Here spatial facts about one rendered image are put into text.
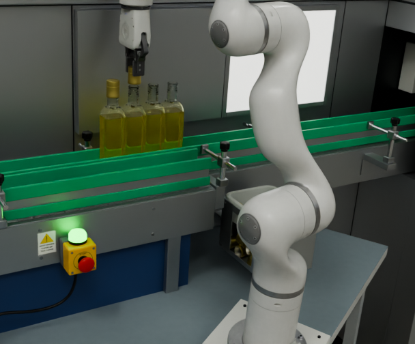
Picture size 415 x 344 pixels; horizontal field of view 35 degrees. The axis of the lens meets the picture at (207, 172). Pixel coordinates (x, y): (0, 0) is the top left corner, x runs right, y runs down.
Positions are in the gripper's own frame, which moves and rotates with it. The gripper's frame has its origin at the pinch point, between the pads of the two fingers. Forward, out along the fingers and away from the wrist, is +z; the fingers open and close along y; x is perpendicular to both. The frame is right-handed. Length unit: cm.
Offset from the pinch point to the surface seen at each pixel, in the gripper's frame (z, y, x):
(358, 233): 77, -13, 103
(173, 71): 5.4, -12.2, 17.6
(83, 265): 40, 26, -24
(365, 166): 38, 5, 83
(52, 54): -1.0, -14.7, -17.1
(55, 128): 19.8, -14.8, -17.0
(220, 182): 29.6, 15.9, 18.8
